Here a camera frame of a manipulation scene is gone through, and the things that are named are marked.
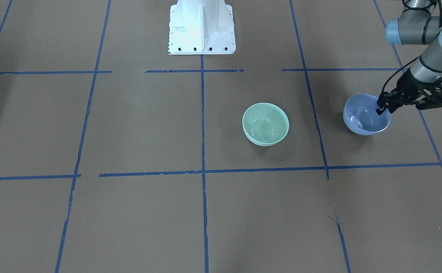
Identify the blue ceramic bowl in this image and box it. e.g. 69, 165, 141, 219
343, 93, 390, 135

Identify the brown paper table cover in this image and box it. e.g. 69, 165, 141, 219
0, 0, 442, 273

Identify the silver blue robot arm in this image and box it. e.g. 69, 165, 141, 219
376, 0, 442, 115

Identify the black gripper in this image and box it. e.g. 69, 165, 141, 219
376, 70, 442, 115

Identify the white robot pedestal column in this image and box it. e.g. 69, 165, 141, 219
168, 0, 237, 55

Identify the green ceramic bowl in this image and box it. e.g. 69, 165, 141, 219
242, 102, 289, 147

